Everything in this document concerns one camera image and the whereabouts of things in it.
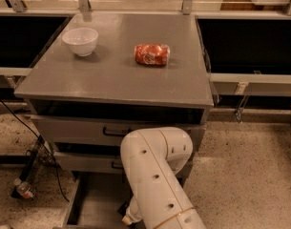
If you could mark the black rxbar chocolate bar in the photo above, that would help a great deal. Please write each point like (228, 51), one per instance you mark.
(122, 209)

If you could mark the left black bin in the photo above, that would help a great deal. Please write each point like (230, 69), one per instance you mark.
(23, 39)

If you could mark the crushed red soda can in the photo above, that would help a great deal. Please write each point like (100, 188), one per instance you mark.
(152, 54)

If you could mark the grey top drawer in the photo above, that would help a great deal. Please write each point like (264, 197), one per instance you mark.
(107, 132)

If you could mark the white bowl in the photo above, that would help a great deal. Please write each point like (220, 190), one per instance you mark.
(81, 41)

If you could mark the black bin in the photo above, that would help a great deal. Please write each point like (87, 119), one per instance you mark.
(247, 46)
(23, 39)

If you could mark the grey bottom drawer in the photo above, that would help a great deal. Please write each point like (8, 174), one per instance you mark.
(95, 202)

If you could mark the grey middle drawer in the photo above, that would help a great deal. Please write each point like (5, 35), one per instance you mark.
(112, 159)

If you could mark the grey drawer cabinet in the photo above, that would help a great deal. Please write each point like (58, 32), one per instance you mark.
(110, 84)

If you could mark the plastic water bottle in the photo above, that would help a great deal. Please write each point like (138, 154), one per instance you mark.
(24, 189)

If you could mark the right black bin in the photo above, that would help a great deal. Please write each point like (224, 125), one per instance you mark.
(247, 46)

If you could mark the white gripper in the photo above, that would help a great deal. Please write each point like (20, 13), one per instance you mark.
(135, 212)

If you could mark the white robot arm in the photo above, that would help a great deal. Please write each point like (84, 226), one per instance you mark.
(151, 159)

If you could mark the grey drawer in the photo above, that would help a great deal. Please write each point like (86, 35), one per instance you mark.
(95, 202)
(107, 132)
(112, 159)

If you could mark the black floor stand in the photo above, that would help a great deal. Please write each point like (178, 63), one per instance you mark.
(27, 168)

